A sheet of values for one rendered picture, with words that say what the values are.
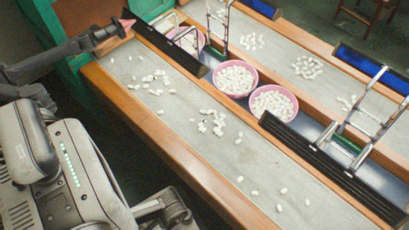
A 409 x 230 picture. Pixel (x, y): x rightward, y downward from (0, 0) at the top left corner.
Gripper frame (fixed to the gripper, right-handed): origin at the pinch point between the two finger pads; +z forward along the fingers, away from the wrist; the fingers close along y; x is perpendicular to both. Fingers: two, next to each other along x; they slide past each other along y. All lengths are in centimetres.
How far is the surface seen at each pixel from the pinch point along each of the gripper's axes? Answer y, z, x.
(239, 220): 72, -5, 75
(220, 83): 52, 35, 7
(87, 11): -0.7, -12.3, -41.0
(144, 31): 9.9, 5.1, -7.7
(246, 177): 69, 10, 60
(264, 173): 70, 18, 63
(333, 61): 57, 98, 34
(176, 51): 16.0, 10.6, 15.5
